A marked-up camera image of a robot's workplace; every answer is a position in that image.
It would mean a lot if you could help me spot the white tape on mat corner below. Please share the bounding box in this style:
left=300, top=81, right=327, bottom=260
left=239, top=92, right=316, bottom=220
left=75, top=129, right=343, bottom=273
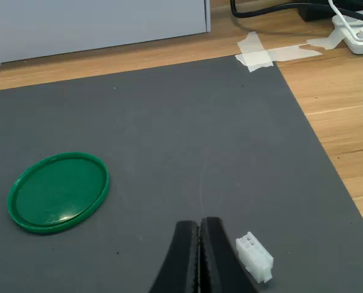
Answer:
left=235, top=31, right=323, bottom=73

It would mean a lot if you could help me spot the white tape on bracket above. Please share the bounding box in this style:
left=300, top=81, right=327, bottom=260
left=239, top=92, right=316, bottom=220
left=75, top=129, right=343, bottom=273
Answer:
left=306, top=30, right=346, bottom=51

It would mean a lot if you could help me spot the round green lid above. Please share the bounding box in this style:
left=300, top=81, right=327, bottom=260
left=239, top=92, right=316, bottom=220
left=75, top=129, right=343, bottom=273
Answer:
left=7, top=151, right=111, bottom=235

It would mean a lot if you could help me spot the black block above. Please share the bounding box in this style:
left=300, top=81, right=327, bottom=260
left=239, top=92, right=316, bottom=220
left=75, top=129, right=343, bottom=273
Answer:
left=297, top=0, right=337, bottom=22

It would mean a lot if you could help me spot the thin white cable at bracket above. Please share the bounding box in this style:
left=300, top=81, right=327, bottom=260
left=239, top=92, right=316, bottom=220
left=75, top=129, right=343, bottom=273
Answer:
left=327, top=0, right=363, bottom=40

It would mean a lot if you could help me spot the dark grey mat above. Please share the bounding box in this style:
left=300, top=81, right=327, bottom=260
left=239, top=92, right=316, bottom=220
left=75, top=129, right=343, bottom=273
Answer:
left=0, top=56, right=363, bottom=293

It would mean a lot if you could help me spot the black cable on table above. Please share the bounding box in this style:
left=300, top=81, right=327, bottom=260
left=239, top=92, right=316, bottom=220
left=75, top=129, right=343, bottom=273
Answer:
left=229, top=0, right=363, bottom=24

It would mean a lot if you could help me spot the small white plastic terminal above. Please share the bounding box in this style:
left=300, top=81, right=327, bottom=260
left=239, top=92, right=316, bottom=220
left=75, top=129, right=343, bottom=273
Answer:
left=235, top=231, right=274, bottom=284

